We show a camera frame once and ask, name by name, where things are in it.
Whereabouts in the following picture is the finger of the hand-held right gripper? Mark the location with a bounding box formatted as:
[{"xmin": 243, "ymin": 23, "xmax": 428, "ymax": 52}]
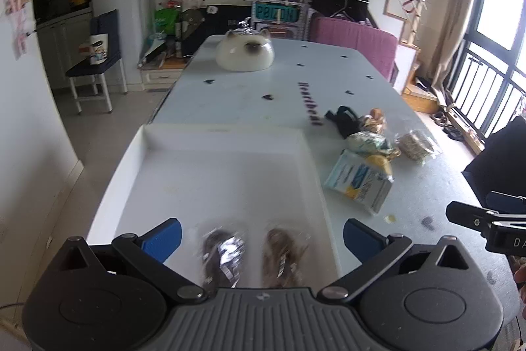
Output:
[
  {"xmin": 486, "ymin": 190, "xmax": 526, "ymax": 214},
  {"xmin": 446, "ymin": 201, "xmax": 500, "ymax": 232}
]

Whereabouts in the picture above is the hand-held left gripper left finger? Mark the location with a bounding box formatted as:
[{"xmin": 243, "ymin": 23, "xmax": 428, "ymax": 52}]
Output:
[{"xmin": 51, "ymin": 218, "xmax": 208, "ymax": 304}]

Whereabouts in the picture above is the wooden box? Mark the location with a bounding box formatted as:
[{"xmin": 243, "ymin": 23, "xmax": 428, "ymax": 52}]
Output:
[{"xmin": 403, "ymin": 82, "xmax": 440, "ymax": 114}]

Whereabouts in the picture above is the white drawer cabinet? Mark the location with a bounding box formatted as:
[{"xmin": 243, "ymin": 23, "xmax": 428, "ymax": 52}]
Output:
[{"xmin": 137, "ymin": 61, "xmax": 187, "ymax": 91}]

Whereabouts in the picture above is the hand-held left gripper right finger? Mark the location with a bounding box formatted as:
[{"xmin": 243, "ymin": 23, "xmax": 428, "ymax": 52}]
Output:
[{"xmin": 320, "ymin": 218, "xmax": 473, "ymax": 304}]

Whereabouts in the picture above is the black window railing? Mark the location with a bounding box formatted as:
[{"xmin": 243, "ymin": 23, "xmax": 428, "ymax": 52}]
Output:
[{"xmin": 450, "ymin": 32, "xmax": 526, "ymax": 142}]

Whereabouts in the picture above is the teal sign plate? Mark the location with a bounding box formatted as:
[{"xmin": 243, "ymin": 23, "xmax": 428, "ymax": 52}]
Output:
[{"xmin": 251, "ymin": 1, "xmax": 310, "ymax": 25}]

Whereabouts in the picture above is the beige curtain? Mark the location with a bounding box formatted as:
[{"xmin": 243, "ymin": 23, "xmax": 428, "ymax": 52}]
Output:
[{"xmin": 433, "ymin": 0, "xmax": 482, "ymax": 99}]

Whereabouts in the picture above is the white tray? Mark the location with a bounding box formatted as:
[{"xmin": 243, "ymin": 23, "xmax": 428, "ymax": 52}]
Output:
[{"xmin": 87, "ymin": 123, "xmax": 343, "ymax": 288}]

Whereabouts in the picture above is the black strap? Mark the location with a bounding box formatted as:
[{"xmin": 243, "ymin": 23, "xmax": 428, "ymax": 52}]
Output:
[{"xmin": 324, "ymin": 106, "xmax": 361, "ymax": 140}]

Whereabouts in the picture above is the person's right hand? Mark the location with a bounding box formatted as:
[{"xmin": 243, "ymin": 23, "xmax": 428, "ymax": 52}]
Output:
[{"xmin": 513, "ymin": 264, "xmax": 526, "ymax": 296}]

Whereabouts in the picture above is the white cat plush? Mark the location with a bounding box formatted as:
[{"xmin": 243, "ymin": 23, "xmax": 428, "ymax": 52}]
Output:
[{"xmin": 216, "ymin": 29, "xmax": 275, "ymax": 71}]

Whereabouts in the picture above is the green bag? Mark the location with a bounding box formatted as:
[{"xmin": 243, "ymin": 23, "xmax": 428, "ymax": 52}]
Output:
[{"xmin": 155, "ymin": 5, "xmax": 182, "ymax": 36}]

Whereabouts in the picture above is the dark cloth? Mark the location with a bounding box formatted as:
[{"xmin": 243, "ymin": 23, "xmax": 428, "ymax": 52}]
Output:
[{"xmin": 461, "ymin": 116, "xmax": 526, "ymax": 212}]

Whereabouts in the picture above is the white blue face mask packet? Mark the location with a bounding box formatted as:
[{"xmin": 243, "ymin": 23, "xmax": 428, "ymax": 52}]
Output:
[{"xmin": 324, "ymin": 149, "xmax": 394, "ymax": 215}]

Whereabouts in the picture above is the blue chair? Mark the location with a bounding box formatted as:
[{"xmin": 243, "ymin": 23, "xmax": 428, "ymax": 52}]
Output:
[{"xmin": 65, "ymin": 9, "xmax": 128, "ymax": 115}]

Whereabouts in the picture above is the pink cushion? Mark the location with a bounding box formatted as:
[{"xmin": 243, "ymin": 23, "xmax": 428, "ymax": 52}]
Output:
[{"xmin": 309, "ymin": 15, "xmax": 400, "ymax": 84}]

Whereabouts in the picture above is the printed paper bag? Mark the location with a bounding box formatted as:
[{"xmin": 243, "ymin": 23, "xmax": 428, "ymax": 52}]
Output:
[{"xmin": 87, "ymin": 33, "xmax": 110, "ymax": 66}]

